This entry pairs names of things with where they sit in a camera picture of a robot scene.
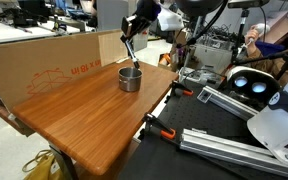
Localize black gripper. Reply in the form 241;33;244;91
119;12;153;45

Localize silver marker with black cap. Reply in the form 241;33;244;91
125;39;142;70

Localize stainless steel pot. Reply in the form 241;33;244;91
117;66;144;93

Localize box with orange items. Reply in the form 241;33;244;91
157;52;180;73

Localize brown cardboard box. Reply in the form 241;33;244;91
172;28;193;56

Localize silver metal pole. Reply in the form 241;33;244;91
182;14;205;81

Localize black clamp with orange grip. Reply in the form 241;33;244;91
138;112;178;141
165;79;195;104

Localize white power strip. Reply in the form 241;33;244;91
178;66;225;86

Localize brown wooden table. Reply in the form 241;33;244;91
12;58;179;180

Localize cardboard panel with red print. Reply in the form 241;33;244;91
0;28;129;113

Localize black perforated breadboard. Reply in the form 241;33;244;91
117;78;288;180

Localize black machine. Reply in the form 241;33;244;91
0;0;52;28

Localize white work table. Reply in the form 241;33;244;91
0;20;82;46

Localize white VR headset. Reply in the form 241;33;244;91
225;65;282;108

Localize white handheld controller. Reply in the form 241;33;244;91
250;22;272;37

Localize person with brown sleeve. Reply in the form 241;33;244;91
238;25;288;79

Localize brown cardboard sheet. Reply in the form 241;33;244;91
260;9;288;44

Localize yellow bag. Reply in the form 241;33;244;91
21;149;65;180

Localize grey electronics box with cables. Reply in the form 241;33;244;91
193;36;235;74

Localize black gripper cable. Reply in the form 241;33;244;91
183;0;232;47

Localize black camera stand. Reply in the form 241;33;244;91
229;8;288;81

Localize aluminium profile rail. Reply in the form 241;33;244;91
196;85;262;122
179;128;288;180

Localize black stereo camera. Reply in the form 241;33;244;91
227;0;271;10

